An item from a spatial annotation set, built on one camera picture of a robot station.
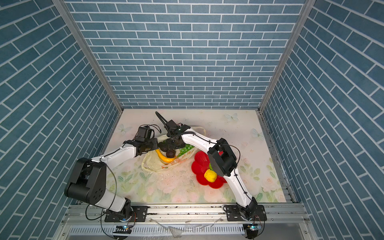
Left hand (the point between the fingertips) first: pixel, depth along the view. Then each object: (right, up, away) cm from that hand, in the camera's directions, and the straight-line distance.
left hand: (156, 143), depth 94 cm
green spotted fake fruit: (+34, -13, -7) cm, 37 cm away
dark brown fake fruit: (+10, -6, -2) cm, 12 cm away
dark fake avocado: (+7, -1, -8) cm, 11 cm away
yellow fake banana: (+7, -9, -4) cm, 13 cm away
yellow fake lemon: (+34, -16, -12) cm, 39 cm away
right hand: (+9, -2, -1) cm, 9 cm away
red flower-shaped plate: (+28, -13, -7) cm, 31 cm away
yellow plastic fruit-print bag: (0, -11, -8) cm, 14 cm away
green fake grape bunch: (+20, -3, -1) cm, 20 cm away
